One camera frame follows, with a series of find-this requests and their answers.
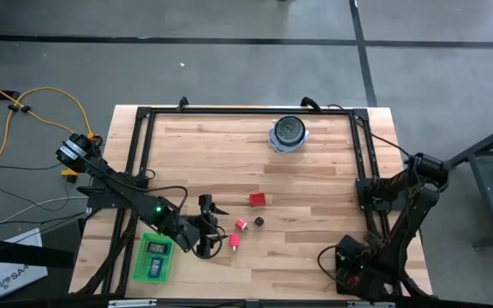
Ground black plastic tray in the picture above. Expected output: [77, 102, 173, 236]
[335, 243, 378, 297]

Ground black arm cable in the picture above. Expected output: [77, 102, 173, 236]
[327, 104, 413, 158]

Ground white crumpled wrapper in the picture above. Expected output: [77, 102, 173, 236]
[267, 127, 311, 154]

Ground white printed box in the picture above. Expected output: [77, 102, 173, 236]
[0, 228, 49, 300]

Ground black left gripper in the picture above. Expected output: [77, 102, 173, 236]
[176, 193, 230, 260]

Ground white floor cable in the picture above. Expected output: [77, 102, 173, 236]
[0, 195, 89, 237]

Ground blue card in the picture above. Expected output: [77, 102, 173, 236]
[148, 256, 164, 280]

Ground yellow extension cord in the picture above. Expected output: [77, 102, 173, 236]
[15, 86, 101, 145]
[0, 74, 80, 198]

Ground black slanted bar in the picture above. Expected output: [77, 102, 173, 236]
[0, 234, 76, 270]

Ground black rail with silver brackets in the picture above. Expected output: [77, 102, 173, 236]
[0, 293, 493, 308]

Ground black floor cable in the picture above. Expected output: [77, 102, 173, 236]
[0, 143, 104, 172]
[0, 178, 70, 213]

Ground black metal desk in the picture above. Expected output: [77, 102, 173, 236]
[447, 115, 493, 249]

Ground black card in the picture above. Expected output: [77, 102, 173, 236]
[146, 241, 169, 256]

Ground green plastic basket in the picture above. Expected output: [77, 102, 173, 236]
[132, 232, 175, 285]

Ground black metal table frame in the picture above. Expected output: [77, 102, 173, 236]
[68, 96, 435, 300]

